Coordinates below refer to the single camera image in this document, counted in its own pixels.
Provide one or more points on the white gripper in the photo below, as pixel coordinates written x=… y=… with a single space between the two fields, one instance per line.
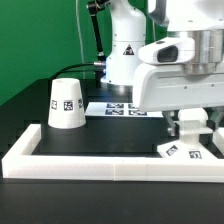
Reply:
x=166 y=88

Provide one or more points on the white lamp bulb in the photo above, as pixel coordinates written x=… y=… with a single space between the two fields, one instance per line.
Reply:
x=193 y=114

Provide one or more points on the white lamp base with tags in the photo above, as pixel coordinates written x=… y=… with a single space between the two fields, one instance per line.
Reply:
x=195 y=141

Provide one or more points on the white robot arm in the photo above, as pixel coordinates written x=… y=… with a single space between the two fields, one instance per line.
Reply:
x=201 y=20

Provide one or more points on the white lamp shade cone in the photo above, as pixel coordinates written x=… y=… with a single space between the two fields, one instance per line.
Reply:
x=66 y=109

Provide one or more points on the white sheet with tags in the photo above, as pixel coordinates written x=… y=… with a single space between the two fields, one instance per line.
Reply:
x=117 y=110

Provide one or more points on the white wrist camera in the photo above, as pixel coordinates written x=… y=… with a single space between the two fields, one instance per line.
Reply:
x=169 y=50

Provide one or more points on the white U-shaped fence frame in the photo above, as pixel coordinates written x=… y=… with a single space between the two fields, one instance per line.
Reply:
x=178 y=161

